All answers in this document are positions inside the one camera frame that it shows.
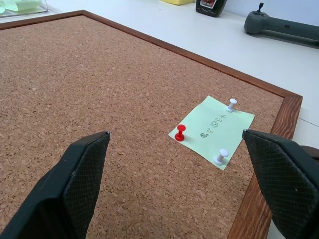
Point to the wood-framed cork board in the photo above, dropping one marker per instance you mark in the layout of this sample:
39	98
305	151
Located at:
124	99

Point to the white push pin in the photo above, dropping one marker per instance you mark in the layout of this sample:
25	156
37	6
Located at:
221	156
231	105

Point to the green sticky note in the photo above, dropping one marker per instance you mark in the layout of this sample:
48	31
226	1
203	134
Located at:
214	129

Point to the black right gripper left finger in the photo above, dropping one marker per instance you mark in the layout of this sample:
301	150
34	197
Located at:
74	189

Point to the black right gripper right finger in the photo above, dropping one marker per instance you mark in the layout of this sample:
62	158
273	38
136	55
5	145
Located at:
286	179

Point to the grey handheld controller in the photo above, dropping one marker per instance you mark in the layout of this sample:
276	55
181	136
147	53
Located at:
279	27

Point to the red push pin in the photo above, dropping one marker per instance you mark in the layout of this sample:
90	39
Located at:
180	133

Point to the yellow sponge block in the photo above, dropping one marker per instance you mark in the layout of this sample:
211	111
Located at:
177	1

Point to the clear plastic box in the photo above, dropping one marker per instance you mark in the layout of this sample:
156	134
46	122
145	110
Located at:
22	7

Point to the dark bottle with label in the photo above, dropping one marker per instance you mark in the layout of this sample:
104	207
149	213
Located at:
210	7

